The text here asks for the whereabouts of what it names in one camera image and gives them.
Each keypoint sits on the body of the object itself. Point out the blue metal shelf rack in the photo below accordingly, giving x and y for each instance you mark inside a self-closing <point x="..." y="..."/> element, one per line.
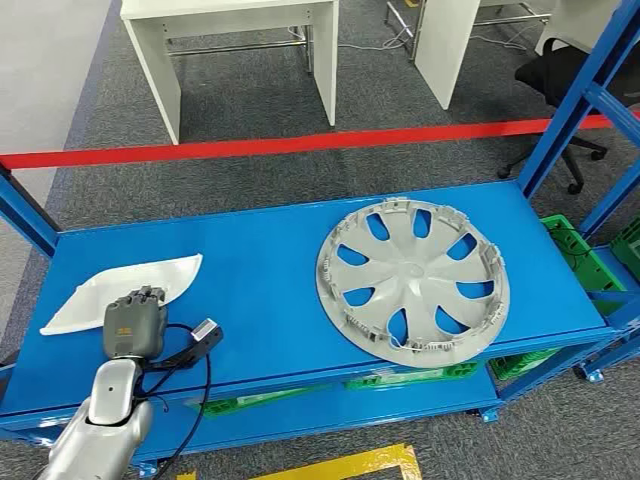
<point x="250" y="278"/>

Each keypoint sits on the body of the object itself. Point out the white plastic car part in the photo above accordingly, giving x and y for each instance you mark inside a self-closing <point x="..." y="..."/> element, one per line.
<point x="125" y="285"/>

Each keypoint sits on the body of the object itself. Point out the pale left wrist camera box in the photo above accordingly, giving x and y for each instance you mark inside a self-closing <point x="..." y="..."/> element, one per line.
<point x="205" y="329"/>

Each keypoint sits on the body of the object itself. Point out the wide white desk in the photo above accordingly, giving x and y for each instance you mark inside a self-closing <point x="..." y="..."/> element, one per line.
<point x="324" y="60"/>

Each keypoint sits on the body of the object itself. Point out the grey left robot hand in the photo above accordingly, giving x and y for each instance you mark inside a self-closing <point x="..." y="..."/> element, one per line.
<point x="135" y="328"/>

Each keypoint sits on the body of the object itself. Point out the grey wheel hubcap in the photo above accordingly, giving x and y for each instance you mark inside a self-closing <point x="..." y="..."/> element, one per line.
<point x="415" y="278"/>

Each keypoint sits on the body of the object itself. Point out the white desk with metal frame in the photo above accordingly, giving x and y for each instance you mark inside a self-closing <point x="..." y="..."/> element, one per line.
<point x="440" y="46"/>

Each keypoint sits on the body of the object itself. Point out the red barrier belt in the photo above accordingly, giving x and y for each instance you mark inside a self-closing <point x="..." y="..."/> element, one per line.
<point x="300" y="142"/>

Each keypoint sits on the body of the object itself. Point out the black office chair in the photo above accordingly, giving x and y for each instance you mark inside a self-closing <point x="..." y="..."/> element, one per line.
<point x="550" y="73"/>

